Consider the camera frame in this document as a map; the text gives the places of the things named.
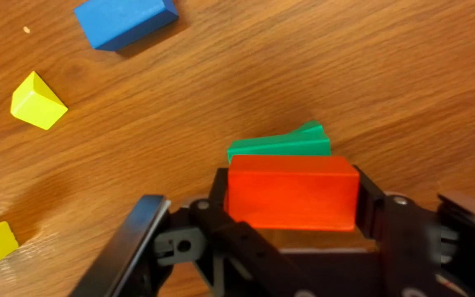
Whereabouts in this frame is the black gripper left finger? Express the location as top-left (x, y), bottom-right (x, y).
top-left (69, 169), bottom-right (323, 297)

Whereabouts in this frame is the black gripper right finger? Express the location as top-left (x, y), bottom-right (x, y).
top-left (289, 176), bottom-right (475, 297)

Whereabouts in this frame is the orange rectangular block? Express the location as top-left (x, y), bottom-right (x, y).
top-left (224, 156), bottom-right (360, 232)

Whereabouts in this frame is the green arch block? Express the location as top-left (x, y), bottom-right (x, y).
top-left (226, 121), bottom-right (331, 161)

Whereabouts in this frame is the yellow cube block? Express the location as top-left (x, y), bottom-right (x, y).
top-left (10, 72), bottom-right (68, 131)

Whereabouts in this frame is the blue rectangular block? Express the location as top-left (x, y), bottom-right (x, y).
top-left (74, 0), bottom-right (178, 52)

